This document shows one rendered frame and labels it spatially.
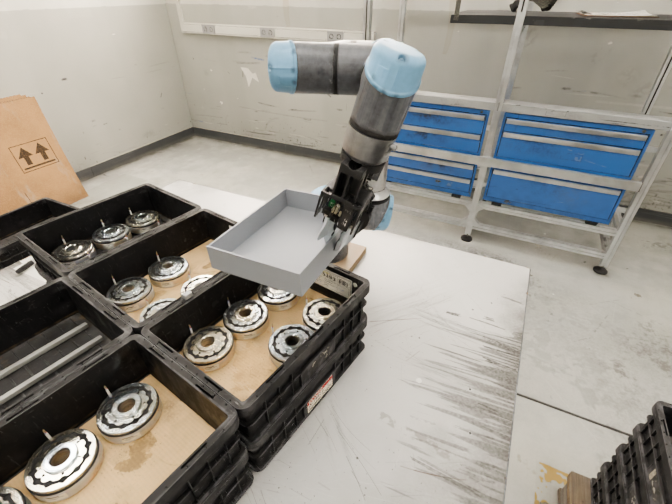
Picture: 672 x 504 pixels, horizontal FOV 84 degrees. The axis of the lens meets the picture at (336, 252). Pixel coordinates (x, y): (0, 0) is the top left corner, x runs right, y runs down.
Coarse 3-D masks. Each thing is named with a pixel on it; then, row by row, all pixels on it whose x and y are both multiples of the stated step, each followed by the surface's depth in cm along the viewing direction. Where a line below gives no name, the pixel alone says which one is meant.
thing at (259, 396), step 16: (352, 272) 88; (208, 288) 84; (368, 288) 85; (352, 304) 80; (160, 320) 76; (336, 320) 76; (144, 336) 72; (320, 336) 73; (176, 352) 69; (304, 352) 70; (192, 368) 66; (288, 368) 67; (208, 384) 64; (272, 384) 64; (240, 400) 61; (256, 400) 61; (240, 416) 61
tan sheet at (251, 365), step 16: (304, 304) 94; (272, 320) 89; (288, 320) 89; (240, 352) 82; (256, 352) 82; (224, 368) 78; (240, 368) 78; (256, 368) 78; (272, 368) 78; (224, 384) 75; (240, 384) 75; (256, 384) 75
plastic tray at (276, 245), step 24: (288, 192) 88; (264, 216) 83; (288, 216) 87; (312, 216) 86; (216, 240) 71; (240, 240) 77; (264, 240) 79; (288, 240) 78; (312, 240) 78; (336, 240) 73; (216, 264) 71; (240, 264) 67; (264, 264) 64; (288, 264) 72; (312, 264) 65; (288, 288) 65
